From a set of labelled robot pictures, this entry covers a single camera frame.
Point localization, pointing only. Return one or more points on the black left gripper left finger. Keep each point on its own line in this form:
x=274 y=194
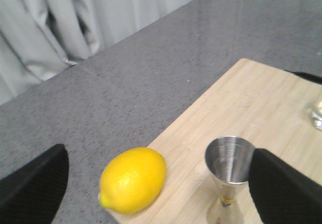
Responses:
x=34 y=192

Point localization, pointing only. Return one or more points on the clear glass beaker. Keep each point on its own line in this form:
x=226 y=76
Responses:
x=316 y=117

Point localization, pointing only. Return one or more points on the wooden cutting board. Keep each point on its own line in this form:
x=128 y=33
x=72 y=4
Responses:
x=267 y=106

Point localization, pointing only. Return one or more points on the yellow lemon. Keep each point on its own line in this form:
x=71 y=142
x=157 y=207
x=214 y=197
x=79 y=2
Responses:
x=132 y=180

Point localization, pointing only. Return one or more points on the steel jigger measuring cup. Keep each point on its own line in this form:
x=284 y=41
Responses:
x=228 y=158

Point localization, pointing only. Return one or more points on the grey curtain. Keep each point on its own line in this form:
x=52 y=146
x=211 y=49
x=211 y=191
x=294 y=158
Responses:
x=41 y=38

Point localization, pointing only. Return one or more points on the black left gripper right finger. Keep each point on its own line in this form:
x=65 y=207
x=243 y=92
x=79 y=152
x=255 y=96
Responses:
x=282 y=194

